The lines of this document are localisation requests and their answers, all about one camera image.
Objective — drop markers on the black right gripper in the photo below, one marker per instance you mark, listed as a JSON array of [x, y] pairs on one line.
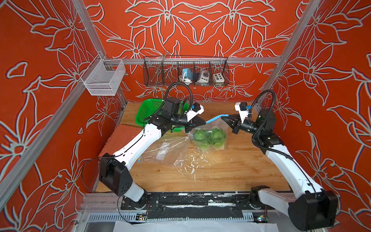
[[235, 120]]

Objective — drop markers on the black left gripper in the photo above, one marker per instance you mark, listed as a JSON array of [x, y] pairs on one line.
[[192, 124]]

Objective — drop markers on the green chinese cabbage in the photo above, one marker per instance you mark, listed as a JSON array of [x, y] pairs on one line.
[[201, 140], [218, 138]]

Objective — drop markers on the clear zip-top bag blue seal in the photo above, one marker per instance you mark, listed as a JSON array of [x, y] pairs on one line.
[[169, 150]]

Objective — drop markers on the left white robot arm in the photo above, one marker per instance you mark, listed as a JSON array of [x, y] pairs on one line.
[[114, 169]]

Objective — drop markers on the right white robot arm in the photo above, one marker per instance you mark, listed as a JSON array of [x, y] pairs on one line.
[[312, 207]]

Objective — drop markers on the white button box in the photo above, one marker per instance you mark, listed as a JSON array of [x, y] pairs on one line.
[[218, 79]]

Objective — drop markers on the white round-dial device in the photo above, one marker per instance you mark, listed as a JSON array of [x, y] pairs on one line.
[[203, 77]]

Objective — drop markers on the green perforated plastic basket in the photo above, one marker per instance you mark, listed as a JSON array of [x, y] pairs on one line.
[[150, 111]]

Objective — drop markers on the orange plastic tool case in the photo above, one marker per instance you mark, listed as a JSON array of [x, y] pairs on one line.
[[122, 135]]

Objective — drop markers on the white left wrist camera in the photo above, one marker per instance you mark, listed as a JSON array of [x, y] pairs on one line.
[[193, 111]]

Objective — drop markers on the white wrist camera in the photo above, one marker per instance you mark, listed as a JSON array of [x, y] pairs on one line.
[[243, 109], [193, 111]]

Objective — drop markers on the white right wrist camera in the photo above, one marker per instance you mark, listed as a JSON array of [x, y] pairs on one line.
[[243, 109]]

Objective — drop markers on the blue box with white cable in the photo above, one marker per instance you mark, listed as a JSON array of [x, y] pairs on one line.
[[186, 77]]

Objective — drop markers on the black wire wall basket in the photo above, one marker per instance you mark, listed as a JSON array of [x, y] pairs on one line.
[[191, 70]]

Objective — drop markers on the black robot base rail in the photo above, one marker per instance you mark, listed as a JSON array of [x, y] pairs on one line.
[[184, 206]]

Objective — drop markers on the white mesh wall basket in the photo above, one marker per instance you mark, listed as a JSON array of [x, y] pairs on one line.
[[102, 82]]

